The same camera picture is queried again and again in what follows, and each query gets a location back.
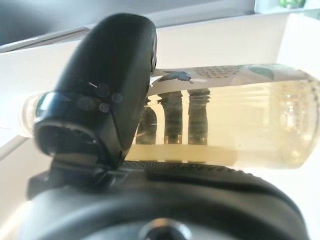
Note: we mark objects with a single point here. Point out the clear tea bottle white cap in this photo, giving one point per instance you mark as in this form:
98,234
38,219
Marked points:
250,120

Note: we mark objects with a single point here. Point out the green drink can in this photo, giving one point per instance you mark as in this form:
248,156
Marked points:
291,3

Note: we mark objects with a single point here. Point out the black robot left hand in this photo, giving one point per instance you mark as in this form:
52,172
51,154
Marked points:
105,75

